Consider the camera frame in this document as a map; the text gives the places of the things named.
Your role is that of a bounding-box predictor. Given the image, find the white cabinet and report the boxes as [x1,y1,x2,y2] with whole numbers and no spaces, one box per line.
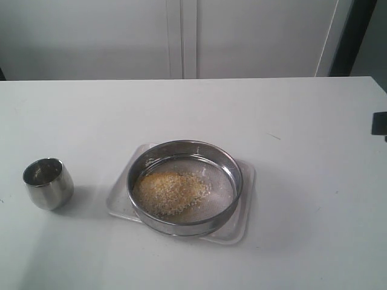
[1,1,353,80]

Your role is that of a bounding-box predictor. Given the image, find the white plastic tray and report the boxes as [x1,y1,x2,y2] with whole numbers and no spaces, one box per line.
[106,143,256,245]

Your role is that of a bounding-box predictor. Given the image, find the stainless steel cup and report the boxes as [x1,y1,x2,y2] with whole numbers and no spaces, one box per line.
[22,158,74,211]

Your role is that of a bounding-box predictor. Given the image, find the yellow grain mixture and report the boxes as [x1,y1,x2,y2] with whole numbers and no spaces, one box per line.
[133,172,210,217]

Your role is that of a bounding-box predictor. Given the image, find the round steel mesh sieve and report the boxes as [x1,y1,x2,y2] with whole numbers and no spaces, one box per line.
[126,140,244,237]

